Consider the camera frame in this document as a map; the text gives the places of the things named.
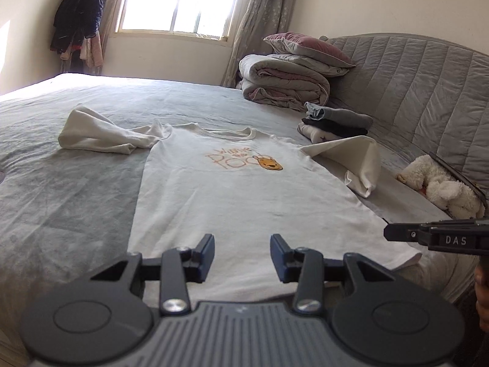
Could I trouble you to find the grey bed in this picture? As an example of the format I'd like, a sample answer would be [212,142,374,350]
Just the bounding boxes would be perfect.
[0,73,478,352]

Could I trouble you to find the folded grey sweater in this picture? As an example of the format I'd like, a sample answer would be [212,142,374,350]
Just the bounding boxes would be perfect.
[305,102,374,131]

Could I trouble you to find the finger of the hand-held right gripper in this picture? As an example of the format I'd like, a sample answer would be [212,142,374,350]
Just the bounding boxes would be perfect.
[384,222,421,243]

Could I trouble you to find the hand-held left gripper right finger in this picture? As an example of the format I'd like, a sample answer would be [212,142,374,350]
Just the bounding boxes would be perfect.
[270,233,396,314]

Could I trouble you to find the window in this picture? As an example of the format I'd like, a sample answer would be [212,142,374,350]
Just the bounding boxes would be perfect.
[116,0,245,41]

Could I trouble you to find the white plush toy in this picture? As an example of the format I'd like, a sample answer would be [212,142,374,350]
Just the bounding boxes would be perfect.
[395,155,486,220]

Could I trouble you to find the folded cream garment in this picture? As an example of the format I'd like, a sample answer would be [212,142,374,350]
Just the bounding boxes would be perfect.
[298,124,344,146]

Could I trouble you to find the star-print curtain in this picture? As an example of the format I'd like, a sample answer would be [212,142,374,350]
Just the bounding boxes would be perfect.
[222,0,301,88]
[94,0,135,39]

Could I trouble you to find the hanging dark jacket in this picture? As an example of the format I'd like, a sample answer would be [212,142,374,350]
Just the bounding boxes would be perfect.
[50,0,105,53]

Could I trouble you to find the grey quilted headboard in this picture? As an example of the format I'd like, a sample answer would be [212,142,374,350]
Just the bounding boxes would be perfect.
[319,32,489,199]

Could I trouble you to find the folded grey pink duvet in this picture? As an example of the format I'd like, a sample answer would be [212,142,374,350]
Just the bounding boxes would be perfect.
[239,54,331,113]

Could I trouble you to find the dark flat tablet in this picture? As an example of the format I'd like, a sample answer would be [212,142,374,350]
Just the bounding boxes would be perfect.
[428,152,489,199]

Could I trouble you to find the white bear-print sweatshirt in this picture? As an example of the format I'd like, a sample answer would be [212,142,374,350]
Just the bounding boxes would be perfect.
[58,104,423,302]

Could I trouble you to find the person's right hand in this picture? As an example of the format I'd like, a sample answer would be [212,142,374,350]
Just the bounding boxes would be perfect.
[474,264,489,333]

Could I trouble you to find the hanging pink garments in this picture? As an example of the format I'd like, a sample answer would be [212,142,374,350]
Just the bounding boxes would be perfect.
[59,31,104,68]

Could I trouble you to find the folded black garment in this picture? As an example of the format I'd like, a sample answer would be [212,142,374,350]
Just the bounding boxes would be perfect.
[302,118,368,139]

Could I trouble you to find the pink pillow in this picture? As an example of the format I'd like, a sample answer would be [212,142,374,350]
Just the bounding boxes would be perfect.
[263,32,356,68]

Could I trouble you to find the grey pillow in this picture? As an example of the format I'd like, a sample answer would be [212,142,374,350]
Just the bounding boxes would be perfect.
[267,54,352,78]

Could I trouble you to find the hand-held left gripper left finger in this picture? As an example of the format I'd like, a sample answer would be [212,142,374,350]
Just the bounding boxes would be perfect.
[90,233,216,314]

